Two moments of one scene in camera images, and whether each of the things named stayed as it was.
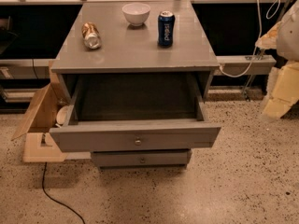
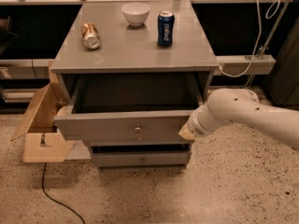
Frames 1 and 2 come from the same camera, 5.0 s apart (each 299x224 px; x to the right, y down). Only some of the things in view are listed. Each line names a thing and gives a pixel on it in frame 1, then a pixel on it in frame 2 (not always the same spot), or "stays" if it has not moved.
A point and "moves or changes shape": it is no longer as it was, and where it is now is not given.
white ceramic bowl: x=136 y=13 stays
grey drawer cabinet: x=133 y=95 stays
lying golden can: x=91 y=35 stays
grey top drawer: x=135 y=113 moves or changes shape
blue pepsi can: x=166 y=21 stays
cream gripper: x=290 y=37 -> x=196 y=126
